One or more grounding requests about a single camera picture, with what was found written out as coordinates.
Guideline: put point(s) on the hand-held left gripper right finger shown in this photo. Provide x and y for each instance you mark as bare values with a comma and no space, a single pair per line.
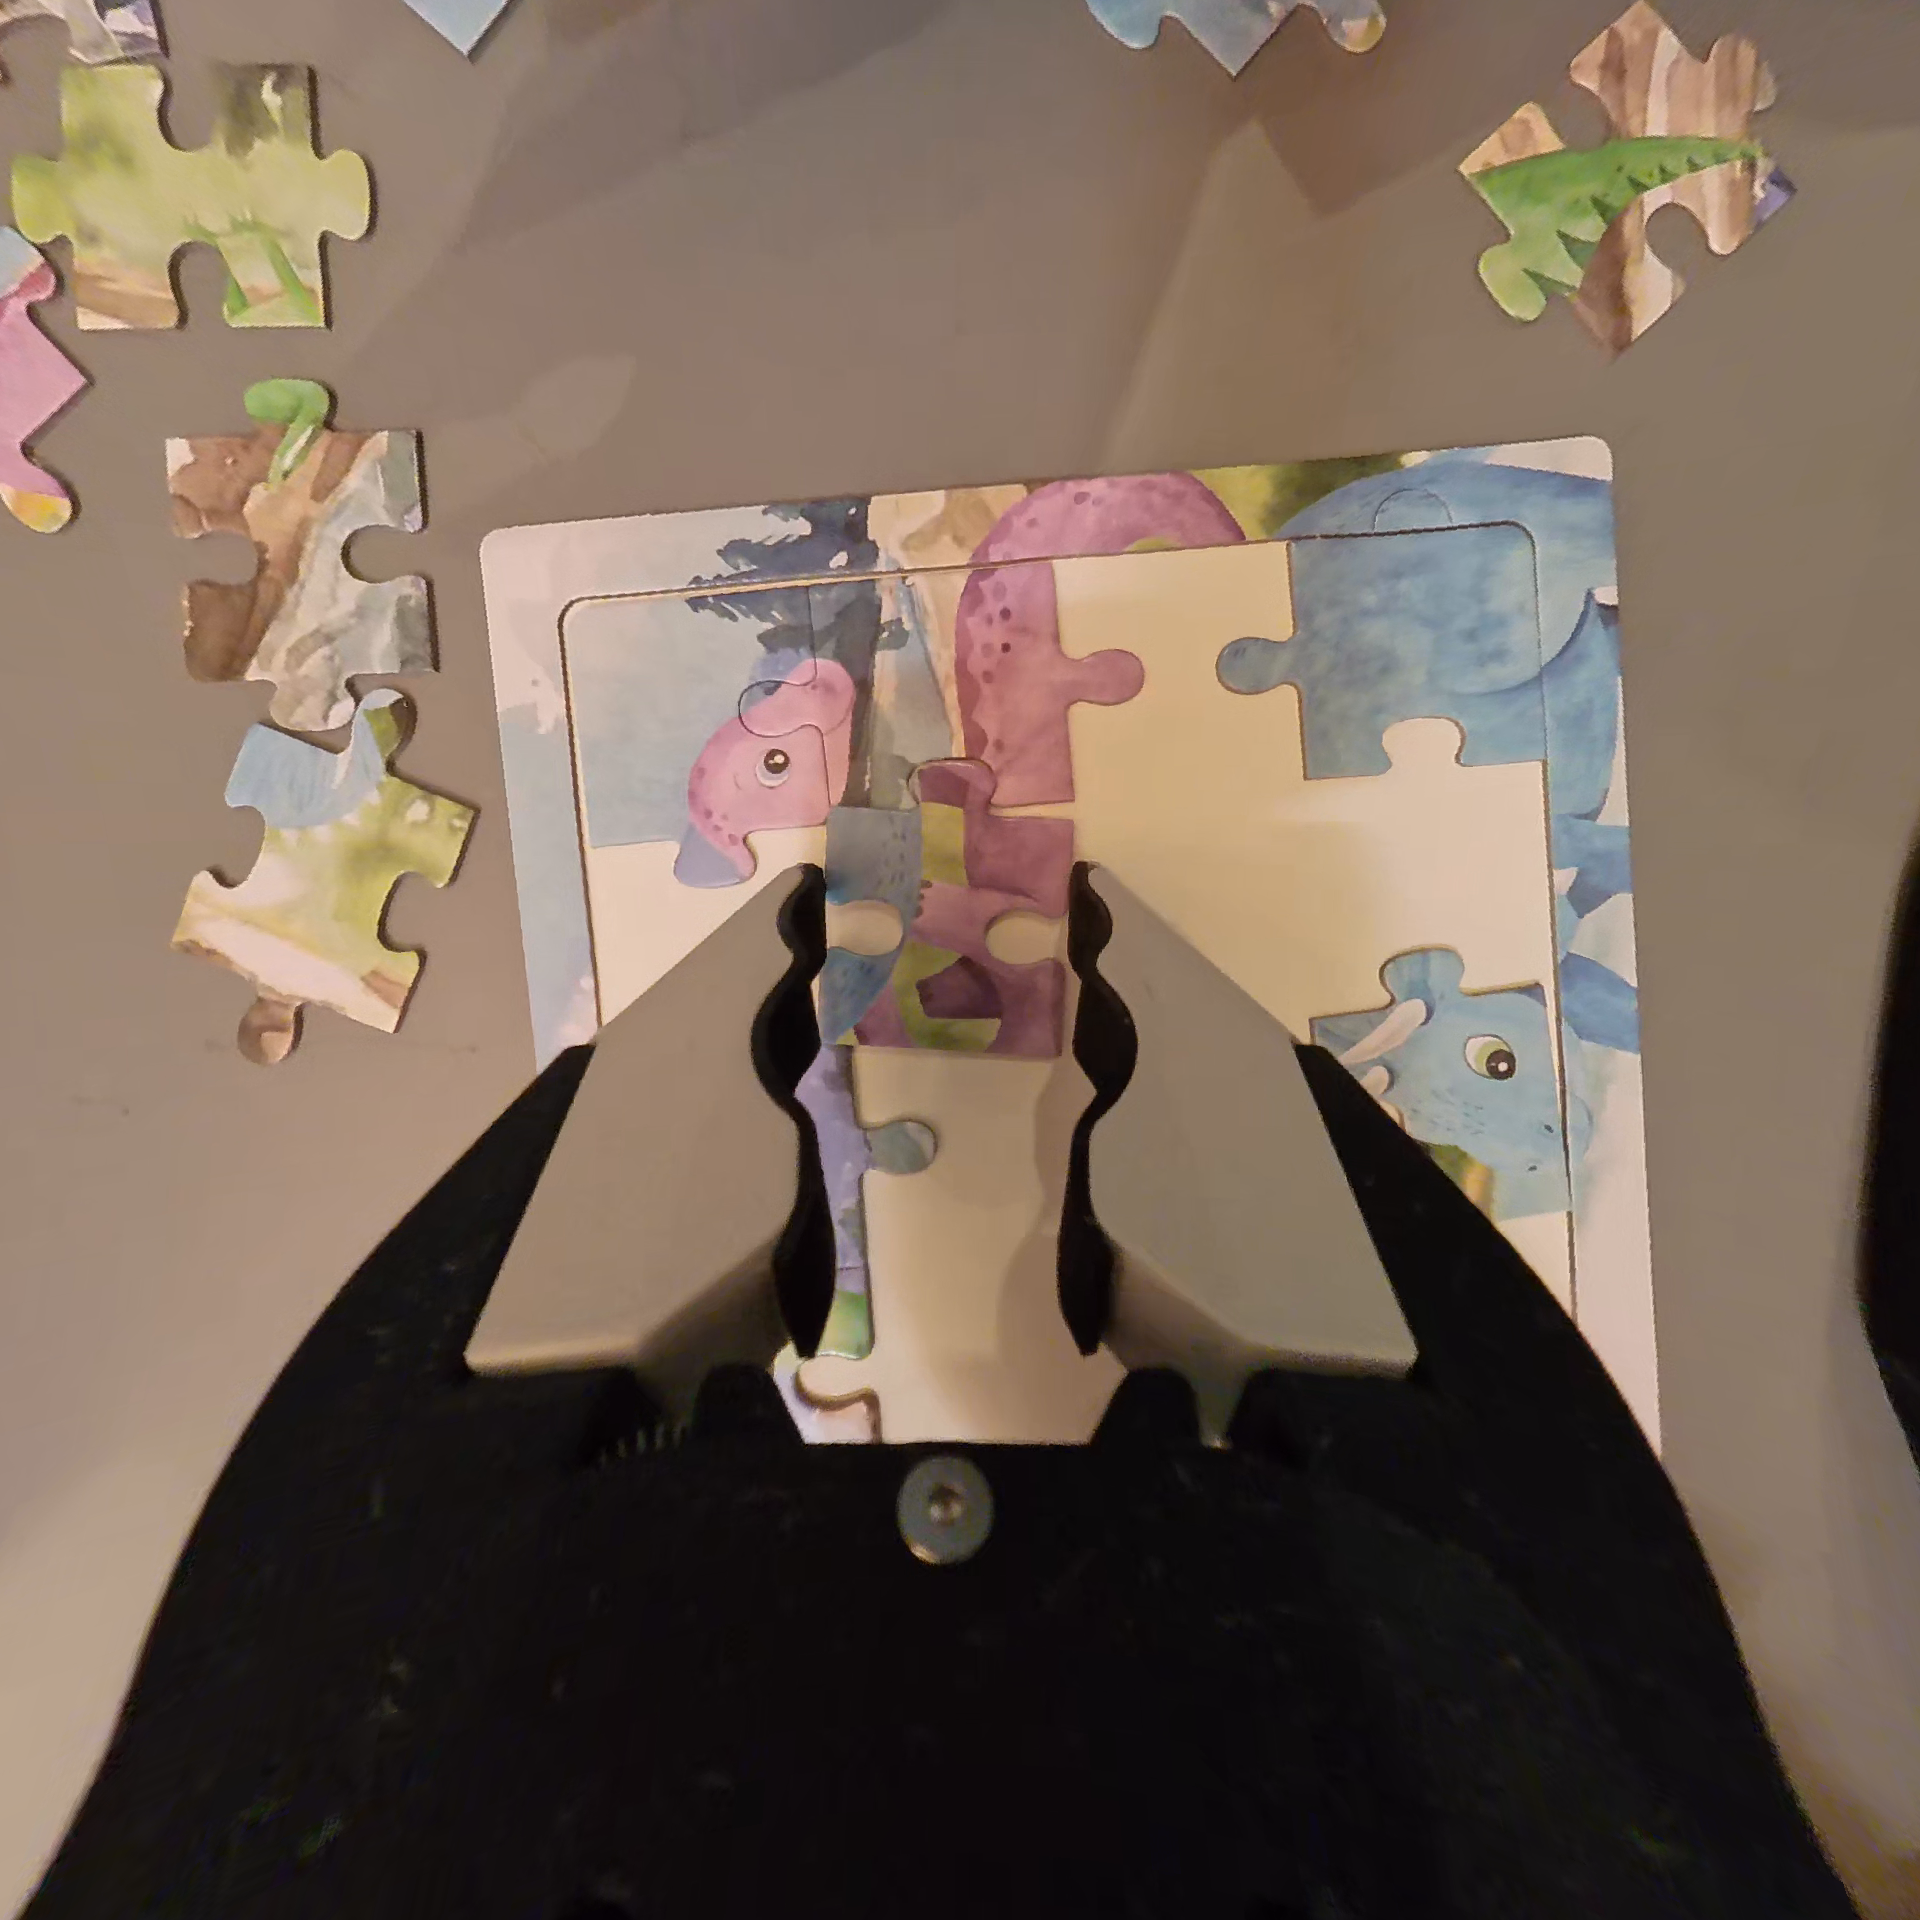
1247,1172

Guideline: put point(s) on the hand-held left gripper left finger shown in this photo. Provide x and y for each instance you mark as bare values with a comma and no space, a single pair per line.
660,1172

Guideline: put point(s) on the blue triceratops head puzzle piece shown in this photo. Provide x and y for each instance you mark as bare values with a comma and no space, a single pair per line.
1478,1081

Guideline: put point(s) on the dinosaur puzzle tray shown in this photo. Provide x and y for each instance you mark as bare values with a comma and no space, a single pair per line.
1185,840

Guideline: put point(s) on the purple blue green puzzle piece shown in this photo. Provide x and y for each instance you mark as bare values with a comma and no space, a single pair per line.
975,871

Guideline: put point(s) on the purple dinosaur body puzzle piece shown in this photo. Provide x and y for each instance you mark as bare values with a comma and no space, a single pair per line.
1020,675

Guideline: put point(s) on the pink dinosaur head puzzle piece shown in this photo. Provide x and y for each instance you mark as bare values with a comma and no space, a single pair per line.
660,721

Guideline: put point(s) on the blue dinosaur body puzzle piece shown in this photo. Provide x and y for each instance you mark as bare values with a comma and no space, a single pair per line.
1424,645

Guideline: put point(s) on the brown grey puzzle piece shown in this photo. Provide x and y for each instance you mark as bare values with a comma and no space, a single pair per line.
301,587

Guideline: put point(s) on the green dinosaur brown puzzle piece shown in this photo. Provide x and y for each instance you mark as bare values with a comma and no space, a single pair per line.
1620,179

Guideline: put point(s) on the green yellow puzzle piece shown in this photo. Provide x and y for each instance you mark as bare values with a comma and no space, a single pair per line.
150,193

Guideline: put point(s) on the blue white puzzle piece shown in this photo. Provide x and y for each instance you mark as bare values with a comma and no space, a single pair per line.
1247,23

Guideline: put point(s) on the light blue puzzle piece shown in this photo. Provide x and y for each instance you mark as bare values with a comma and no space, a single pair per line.
464,19

